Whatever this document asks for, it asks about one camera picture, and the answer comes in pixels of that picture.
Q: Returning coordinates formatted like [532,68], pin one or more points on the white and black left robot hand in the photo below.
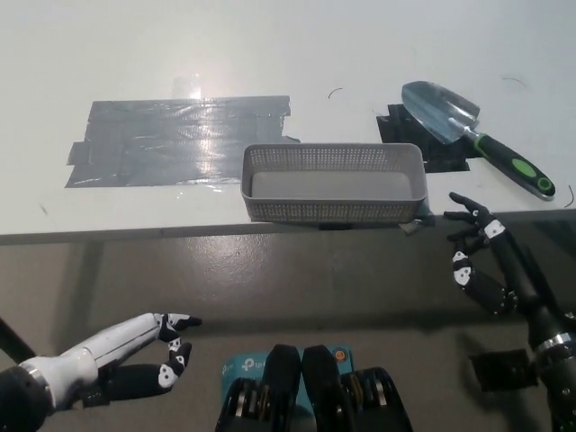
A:
[112,342]

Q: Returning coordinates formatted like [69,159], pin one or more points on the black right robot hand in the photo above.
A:
[517,279]

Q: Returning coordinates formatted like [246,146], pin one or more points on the robot body left black block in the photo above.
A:
[279,373]

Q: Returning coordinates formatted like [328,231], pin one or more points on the small black floor tape patch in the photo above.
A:
[92,398]

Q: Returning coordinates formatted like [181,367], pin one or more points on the large black floor tape patch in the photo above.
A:
[495,371]

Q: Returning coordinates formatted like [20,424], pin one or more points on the black slanted table leg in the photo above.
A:
[15,344]

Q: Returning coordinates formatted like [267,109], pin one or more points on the small grey tape piece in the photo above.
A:
[414,227]

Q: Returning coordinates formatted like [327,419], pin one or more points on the teal tp-link box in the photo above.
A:
[243,364]

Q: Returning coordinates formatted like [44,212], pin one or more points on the black tape patch on table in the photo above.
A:
[445,164]

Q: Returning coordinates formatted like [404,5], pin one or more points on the grey perforated plastic basket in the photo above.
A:
[330,209]

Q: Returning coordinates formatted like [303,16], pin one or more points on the large grey duct tape patch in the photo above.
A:
[157,139]

